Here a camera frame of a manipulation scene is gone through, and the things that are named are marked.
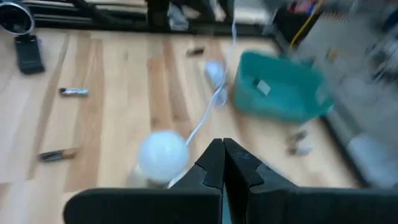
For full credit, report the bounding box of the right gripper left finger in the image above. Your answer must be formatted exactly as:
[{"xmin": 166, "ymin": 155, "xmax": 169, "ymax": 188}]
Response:
[{"xmin": 63, "ymin": 138, "xmax": 226, "ymax": 224}]

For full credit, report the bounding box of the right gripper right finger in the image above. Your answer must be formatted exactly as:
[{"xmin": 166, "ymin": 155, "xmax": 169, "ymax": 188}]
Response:
[{"xmin": 223, "ymin": 138, "xmax": 398, "ymax": 224}]

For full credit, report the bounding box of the black copper battery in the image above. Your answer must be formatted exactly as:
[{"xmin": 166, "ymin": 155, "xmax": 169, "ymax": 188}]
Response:
[
  {"xmin": 185, "ymin": 46, "xmax": 206, "ymax": 58},
  {"xmin": 286, "ymin": 129, "xmax": 308, "ymax": 144},
  {"xmin": 38, "ymin": 147, "xmax": 79, "ymax": 164}
]

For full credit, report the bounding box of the brass lamp with white bulb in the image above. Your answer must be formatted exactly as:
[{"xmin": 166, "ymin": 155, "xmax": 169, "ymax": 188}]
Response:
[{"xmin": 126, "ymin": 129, "xmax": 190, "ymax": 190}]

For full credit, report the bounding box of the light teal plastic bin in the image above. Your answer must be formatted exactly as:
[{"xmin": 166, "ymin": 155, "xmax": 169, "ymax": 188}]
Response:
[{"xmin": 232, "ymin": 50, "xmax": 336, "ymax": 124}]

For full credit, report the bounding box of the black and red case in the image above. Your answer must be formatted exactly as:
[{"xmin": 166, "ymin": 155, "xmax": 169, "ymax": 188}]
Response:
[{"xmin": 270, "ymin": 0, "xmax": 315, "ymax": 44}]

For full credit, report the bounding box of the black rectangular device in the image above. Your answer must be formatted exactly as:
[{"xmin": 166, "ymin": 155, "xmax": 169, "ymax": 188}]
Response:
[{"xmin": 14, "ymin": 34, "xmax": 45, "ymax": 75}]

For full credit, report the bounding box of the black round object corner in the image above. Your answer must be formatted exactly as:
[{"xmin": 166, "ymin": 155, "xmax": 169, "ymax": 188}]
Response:
[{"xmin": 0, "ymin": 0, "xmax": 35, "ymax": 36}]

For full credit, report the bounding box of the white lamp cable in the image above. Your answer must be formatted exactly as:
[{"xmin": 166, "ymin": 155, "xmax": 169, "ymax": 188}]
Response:
[{"xmin": 167, "ymin": 17, "xmax": 239, "ymax": 189}]

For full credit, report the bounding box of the yellow hanging cord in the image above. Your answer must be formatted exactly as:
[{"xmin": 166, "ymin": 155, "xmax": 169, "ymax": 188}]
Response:
[{"xmin": 288, "ymin": 0, "xmax": 325, "ymax": 51}]

